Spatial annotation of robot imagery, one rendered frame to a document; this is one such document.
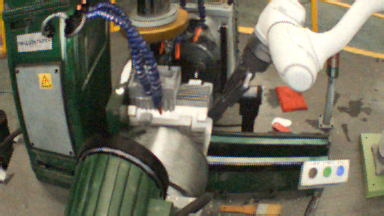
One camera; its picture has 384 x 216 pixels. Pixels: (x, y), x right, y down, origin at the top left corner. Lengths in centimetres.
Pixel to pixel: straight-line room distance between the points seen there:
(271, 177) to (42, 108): 73
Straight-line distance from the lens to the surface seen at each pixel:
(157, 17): 125
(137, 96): 139
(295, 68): 100
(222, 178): 150
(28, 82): 133
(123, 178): 82
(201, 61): 159
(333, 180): 125
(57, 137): 140
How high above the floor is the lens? 192
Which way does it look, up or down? 37 degrees down
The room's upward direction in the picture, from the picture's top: 1 degrees counter-clockwise
